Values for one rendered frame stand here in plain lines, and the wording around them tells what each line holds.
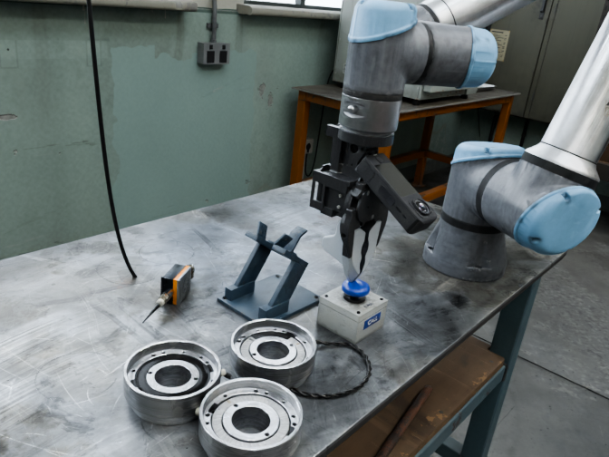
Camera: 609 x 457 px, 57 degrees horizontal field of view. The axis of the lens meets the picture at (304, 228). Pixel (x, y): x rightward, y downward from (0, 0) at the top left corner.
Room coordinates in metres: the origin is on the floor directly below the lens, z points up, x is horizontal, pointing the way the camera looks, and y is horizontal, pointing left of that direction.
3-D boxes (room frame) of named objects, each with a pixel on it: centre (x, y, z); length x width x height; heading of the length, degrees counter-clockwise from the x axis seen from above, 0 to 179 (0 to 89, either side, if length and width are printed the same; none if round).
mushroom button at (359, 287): (0.70, -0.08, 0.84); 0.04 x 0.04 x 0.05
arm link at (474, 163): (0.95, -0.31, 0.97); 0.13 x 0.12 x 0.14; 23
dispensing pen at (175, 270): (0.70, 0.18, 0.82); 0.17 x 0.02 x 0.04; 171
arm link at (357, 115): (0.71, -0.06, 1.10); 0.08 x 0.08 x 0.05
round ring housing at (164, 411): (0.51, 0.13, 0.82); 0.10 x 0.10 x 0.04
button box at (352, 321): (0.70, -0.08, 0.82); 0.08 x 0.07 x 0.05; 141
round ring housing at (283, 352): (0.58, 0.02, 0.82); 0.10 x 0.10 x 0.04
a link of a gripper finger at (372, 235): (0.73, -0.07, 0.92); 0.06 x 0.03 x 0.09; 51
